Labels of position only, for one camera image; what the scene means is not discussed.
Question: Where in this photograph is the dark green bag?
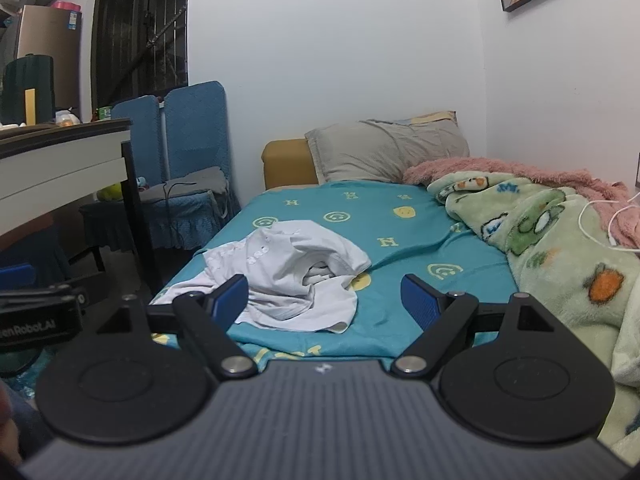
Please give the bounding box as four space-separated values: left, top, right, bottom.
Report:
2 54 55 127

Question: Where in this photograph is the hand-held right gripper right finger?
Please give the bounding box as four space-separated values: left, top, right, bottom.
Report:
391 274 561 378

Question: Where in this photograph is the gold refrigerator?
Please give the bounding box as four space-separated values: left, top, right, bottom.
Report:
12 5 83 117

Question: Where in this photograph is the mustard yellow headboard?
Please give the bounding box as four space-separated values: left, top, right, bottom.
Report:
262 139 320 190

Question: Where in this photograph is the blue covered chair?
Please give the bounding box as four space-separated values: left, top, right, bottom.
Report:
80 95 166 256
145 80 243 251

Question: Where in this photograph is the white t-shirt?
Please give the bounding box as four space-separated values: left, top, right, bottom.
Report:
150 220 373 335

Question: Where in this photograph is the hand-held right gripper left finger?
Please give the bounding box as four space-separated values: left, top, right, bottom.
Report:
90 275 259 380

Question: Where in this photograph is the green cartoon printed blanket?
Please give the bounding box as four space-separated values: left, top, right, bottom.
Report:
427 170 640 466

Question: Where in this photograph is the white cable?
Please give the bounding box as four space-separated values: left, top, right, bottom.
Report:
577 190 640 253

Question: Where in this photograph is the black cable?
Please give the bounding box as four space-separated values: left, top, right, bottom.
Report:
164 179 199 203

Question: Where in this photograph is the pink fluffy blanket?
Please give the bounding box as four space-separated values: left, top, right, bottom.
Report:
402 156 640 251

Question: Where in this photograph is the grey seat cushion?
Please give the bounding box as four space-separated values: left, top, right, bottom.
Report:
135 166 228 207

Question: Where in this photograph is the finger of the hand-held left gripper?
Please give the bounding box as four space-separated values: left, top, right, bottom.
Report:
0 284 87 311

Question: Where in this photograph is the grey pillow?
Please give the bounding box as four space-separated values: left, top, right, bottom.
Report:
304 119 471 184

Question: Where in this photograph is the dark window grille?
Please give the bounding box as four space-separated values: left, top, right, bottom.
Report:
90 0 191 111

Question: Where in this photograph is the white desk with dark top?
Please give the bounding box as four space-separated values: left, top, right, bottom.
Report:
0 117 162 297

